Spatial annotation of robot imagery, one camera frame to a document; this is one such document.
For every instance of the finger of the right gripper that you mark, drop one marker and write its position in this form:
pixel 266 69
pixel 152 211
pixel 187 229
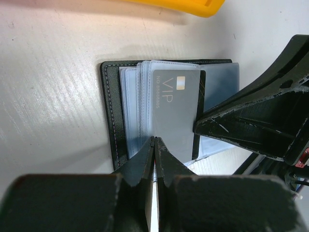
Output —
pixel 272 124
pixel 295 50

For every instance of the black leather card holder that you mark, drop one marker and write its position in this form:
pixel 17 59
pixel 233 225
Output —
pixel 127 90

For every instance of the black VIP card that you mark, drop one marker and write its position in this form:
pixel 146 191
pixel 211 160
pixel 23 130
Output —
pixel 177 101

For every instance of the yellow plastic bin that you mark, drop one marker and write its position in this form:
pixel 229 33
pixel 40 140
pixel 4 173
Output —
pixel 201 8

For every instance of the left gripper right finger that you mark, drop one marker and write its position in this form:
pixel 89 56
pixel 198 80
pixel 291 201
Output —
pixel 221 203

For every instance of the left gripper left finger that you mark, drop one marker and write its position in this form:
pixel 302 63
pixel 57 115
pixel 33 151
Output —
pixel 115 202

